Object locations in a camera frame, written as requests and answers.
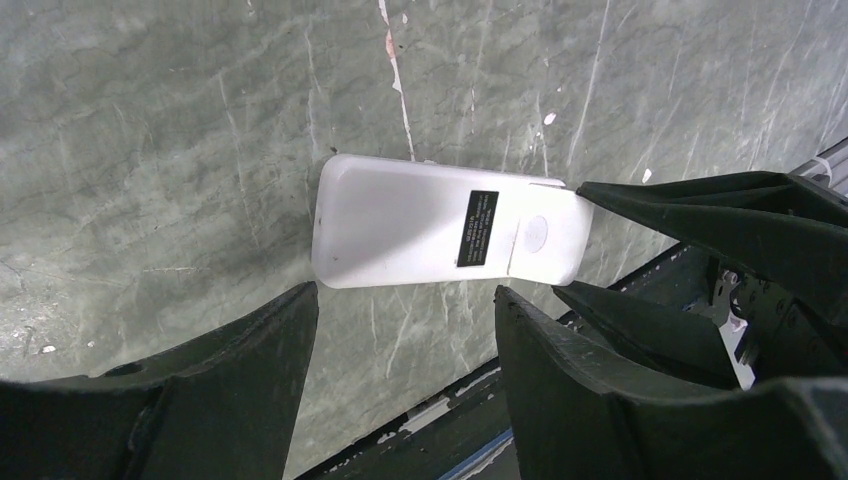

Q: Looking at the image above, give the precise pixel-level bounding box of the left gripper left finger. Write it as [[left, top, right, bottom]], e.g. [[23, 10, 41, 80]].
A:
[[1, 282, 319, 479]]

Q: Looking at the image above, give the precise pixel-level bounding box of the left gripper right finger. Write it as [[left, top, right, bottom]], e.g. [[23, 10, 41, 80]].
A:
[[495, 286, 847, 479]]

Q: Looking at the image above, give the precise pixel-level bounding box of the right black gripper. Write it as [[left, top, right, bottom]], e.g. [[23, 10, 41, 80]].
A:
[[553, 171, 847, 390]]

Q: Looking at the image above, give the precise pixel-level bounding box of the red white remote control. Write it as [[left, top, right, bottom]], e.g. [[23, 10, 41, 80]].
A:
[[311, 154, 585, 289]]

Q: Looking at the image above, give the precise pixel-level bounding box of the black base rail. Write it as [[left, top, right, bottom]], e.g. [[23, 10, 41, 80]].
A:
[[302, 245, 742, 479]]

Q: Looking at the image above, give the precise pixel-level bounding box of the aluminium frame rail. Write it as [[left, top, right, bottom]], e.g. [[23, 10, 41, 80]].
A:
[[792, 138, 847, 196]]

